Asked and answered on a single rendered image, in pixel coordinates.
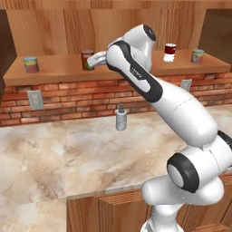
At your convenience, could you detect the dark brown cabinet door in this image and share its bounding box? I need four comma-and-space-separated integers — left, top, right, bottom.
198, 8, 232, 65
0, 8, 18, 95

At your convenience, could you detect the grey soap dispenser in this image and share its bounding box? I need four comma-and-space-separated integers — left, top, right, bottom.
115, 102, 128, 131

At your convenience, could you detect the brown and green can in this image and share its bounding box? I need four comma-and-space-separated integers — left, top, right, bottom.
81, 49, 96, 72

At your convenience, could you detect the grey wall outlet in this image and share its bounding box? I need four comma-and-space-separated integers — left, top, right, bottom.
180, 79, 193, 92
26, 90, 45, 111

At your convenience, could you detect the wooden base cabinet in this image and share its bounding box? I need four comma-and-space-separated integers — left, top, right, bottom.
65, 173, 232, 232

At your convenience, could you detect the green and grey can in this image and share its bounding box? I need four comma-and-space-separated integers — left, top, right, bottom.
190, 48, 206, 64

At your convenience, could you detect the open wooden wall cabinet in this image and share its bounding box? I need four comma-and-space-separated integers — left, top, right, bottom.
2, 0, 232, 88

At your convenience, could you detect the red and white can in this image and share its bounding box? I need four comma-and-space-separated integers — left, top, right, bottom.
162, 43, 178, 63

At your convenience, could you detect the green and red can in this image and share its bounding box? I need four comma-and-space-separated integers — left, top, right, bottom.
23, 56, 40, 74

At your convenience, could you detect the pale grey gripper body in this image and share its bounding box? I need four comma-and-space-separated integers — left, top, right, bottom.
86, 50, 109, 69

